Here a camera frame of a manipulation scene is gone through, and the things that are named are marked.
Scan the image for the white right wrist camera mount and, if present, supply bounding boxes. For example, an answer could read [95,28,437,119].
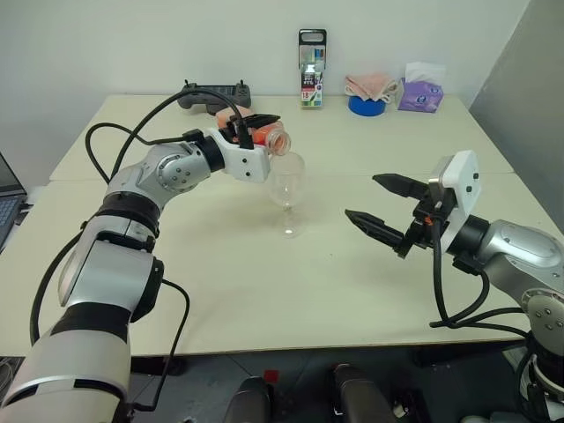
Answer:
[428,149,483,255]

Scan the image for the clear wine glass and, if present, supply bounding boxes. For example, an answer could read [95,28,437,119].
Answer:
[265,152,307,240]

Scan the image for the small orange bottle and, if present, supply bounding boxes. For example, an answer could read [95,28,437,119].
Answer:
[214,108,293,158]

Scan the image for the grey partition panel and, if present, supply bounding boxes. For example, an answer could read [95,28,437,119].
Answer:
[468,0,564,248]

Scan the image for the blue tape roll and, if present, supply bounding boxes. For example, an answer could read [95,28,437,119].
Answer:
[347,93,388,118]

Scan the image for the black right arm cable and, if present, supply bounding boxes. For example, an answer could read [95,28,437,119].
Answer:
[428,200,537,331]

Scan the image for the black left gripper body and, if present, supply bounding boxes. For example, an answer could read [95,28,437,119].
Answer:
[224,113,262,147]

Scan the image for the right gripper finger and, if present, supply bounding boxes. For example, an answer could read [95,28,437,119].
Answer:
[371,172,431,200]
[344,208,405,253]

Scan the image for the dark rounded shape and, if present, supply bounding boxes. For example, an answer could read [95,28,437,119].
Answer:
[331,363,397,423]
[228,376,272,423]

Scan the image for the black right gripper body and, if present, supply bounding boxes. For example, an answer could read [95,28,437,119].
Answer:
[394,182,456,261]

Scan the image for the white floor cables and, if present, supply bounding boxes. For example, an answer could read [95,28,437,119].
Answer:
[0,355,23,385]

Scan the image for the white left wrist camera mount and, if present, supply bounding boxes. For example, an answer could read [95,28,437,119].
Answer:
[204,127,272,183]

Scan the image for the dark grey remote controller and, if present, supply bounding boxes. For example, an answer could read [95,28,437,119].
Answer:
[176,78,253,115]

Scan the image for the grey laptop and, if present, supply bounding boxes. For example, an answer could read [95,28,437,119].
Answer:
[0,152,30,255]

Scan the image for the pink cloth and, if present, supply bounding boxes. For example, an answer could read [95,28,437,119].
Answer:
[344,72,400,105]

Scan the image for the marker pen pack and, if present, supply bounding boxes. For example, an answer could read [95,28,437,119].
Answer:
[298,28,329,110]

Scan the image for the purple tissue pack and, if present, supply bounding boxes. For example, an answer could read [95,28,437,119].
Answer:
[397,61,447,113]

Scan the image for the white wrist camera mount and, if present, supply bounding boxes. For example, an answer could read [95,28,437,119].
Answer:
[428,149,483,255]
[204,127,272,183]

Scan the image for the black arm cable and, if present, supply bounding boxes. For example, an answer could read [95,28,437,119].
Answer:
[428,200,537,331]
[29,89,254,412]

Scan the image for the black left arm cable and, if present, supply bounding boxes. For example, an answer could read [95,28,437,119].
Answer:
[29,89,254,412]

